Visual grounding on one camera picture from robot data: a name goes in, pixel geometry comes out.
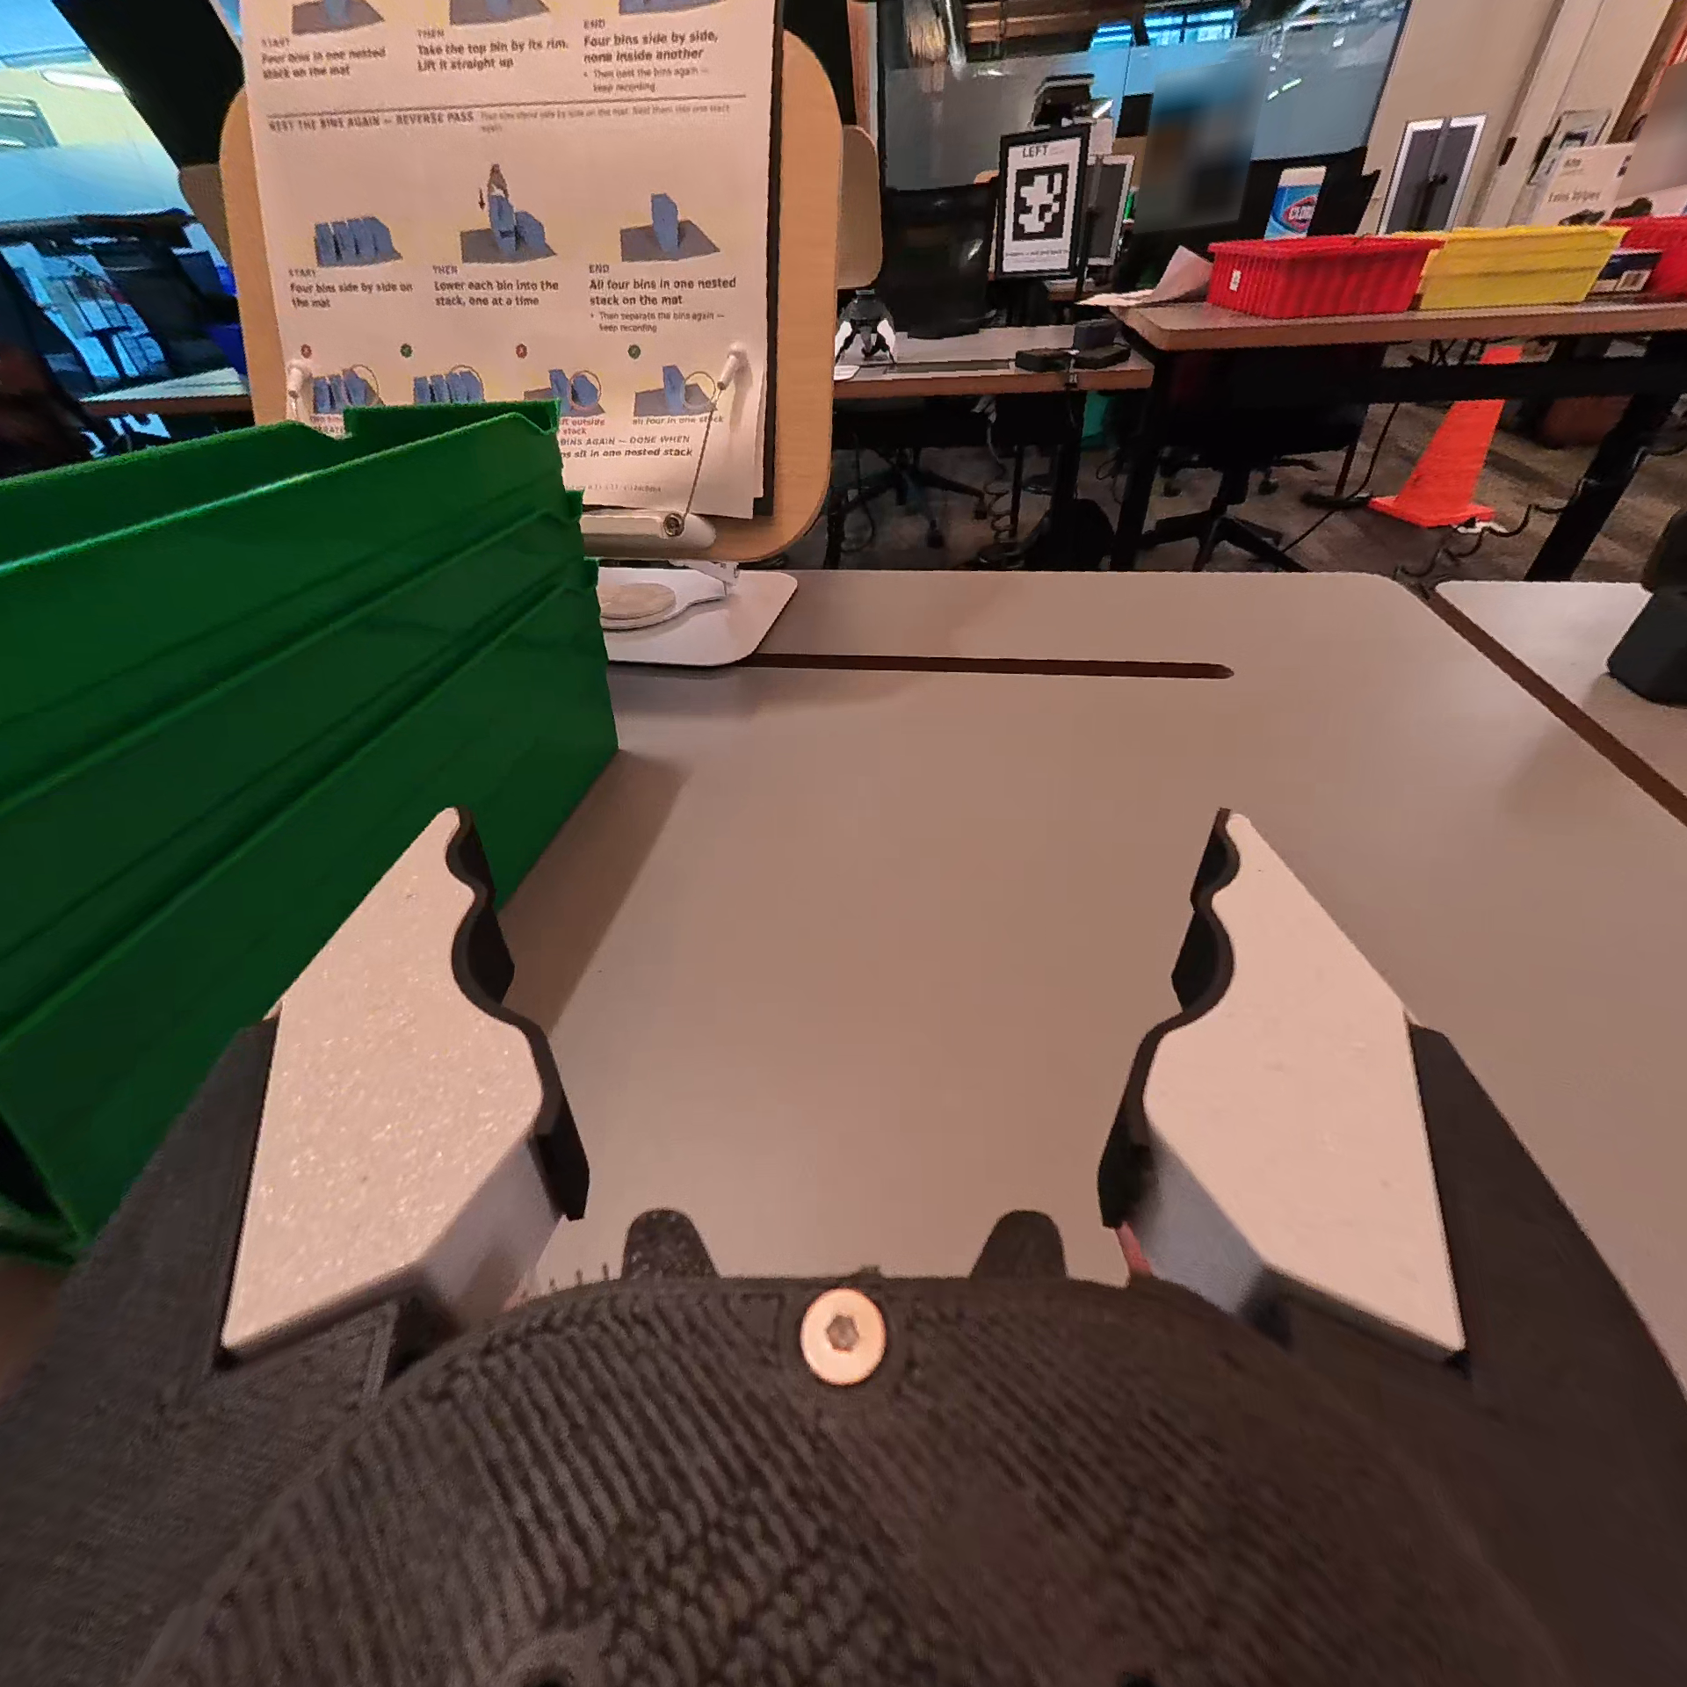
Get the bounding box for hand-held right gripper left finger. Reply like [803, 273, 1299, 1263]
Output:
[220, 807, 591, 1363]

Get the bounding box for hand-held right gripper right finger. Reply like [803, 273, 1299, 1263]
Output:
[1097, 807, 1469, 1363]

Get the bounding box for grey side table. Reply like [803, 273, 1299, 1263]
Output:
[1435, 576, 1687, 795]

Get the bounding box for white stand base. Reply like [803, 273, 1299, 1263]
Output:
[596, 557, 801, 670]

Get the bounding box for black charging dock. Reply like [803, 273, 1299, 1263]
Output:
[1604, 507, 1687, 710]

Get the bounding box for dark office chair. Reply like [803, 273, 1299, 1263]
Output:
[1156, 422, 1335, 570]

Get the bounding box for white stand ledge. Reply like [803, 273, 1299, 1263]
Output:
[576, 507, 719, 546]

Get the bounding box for orange floor cone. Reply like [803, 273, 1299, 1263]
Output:
[1366, 345, 1520, 532]

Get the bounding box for wooden top work table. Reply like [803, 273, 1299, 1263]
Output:
[1117, 294, 1687, 585]

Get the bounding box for black desktop device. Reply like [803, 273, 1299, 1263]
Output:
[1013, 324, 1135, 374]

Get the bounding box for wood-edged work table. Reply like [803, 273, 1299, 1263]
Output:
[830, 324, 1156, 570]

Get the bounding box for red plastic basket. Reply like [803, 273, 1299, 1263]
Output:
[1205, 235, 1448, 320]
[1610, 216, 1687, 299]

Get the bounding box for loose white papers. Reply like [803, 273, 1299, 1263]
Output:
[1075, 248, 1218, 314]

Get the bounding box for yellow box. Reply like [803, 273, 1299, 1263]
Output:
[1416, 225, 1630, 314]

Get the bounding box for instruction sheet on wooden stand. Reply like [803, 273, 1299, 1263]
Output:
[218, 0, 846, 568]

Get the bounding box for dark computer monitor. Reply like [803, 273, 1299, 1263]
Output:
[884, 184, 999, 341]

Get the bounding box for printed instruction sheet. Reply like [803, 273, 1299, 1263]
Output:
[241, 0, 782, 519]

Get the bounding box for white framed panel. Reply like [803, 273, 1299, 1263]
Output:
[1377, 115, 1490, 240]

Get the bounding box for black and white tag sign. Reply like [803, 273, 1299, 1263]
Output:
[994, 124, 1093, 281]

